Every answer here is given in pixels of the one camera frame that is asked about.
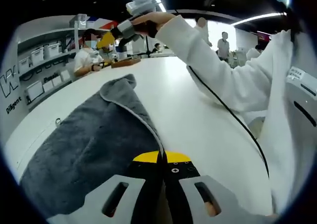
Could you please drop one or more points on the person's right hand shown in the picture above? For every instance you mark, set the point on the person's right hand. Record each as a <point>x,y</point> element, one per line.
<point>158,19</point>

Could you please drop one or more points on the brown wooden box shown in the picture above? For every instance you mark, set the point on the brown wooden box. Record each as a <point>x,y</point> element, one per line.
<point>125,63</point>

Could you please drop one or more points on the grey wall shelf unit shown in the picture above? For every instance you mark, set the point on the grey wall shelf unit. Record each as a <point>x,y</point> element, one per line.
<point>44,34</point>

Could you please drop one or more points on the person's white coat torso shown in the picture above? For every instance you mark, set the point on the person's white coat torso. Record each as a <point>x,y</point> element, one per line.
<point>277,159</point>

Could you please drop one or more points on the grey towel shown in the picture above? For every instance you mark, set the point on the grey towel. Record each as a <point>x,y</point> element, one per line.
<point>94,139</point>

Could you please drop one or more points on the person's left hand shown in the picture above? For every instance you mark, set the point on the person's left hand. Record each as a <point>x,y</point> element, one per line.
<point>210,207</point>

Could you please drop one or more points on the large white storage bin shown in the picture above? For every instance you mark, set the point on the large white storage bin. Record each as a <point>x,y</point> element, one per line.
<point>35,90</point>

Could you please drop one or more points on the small white box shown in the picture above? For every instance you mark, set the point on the small white box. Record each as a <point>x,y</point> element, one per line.
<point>65,75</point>
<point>48,86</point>
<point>56,80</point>

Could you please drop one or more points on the white chest-worn device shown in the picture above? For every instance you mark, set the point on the white chest-worn device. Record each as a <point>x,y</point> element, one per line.
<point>302,97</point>

